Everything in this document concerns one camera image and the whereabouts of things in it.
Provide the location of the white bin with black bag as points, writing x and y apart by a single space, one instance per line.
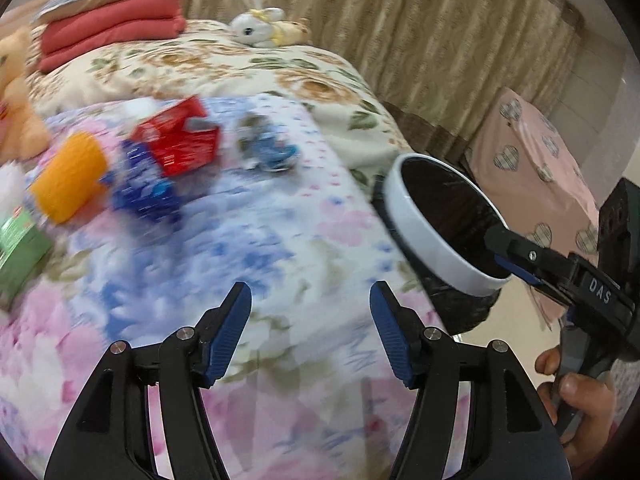
425 220

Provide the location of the beige patterned curtain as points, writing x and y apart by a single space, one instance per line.
425 35

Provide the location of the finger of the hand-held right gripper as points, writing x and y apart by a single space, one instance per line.
515 245
530 276

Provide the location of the blue snack packet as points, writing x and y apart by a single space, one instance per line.
145 192

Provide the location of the red folded blanket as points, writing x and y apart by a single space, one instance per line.
110 25

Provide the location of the person's right hand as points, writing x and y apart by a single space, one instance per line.
587 400

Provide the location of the red cardboard box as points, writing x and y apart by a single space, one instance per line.
182 140

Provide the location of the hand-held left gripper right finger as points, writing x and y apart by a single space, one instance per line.
390 330

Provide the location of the orange yarn ball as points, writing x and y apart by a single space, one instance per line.
70 175

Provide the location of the beige floral bedsheet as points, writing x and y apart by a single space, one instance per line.
225 67

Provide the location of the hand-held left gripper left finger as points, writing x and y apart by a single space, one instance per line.
232 330

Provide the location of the green cardboard box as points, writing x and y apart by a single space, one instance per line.
17 255

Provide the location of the pink blue floral blanket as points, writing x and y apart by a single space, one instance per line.
290 240

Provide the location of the white tissue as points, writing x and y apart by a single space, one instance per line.
9 187

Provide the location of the blue grey wrapper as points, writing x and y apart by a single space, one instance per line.
267 147

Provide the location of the peach teddy bear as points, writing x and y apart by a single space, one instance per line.
17 105

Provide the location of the white bunny plush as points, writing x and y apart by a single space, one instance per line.
255 27

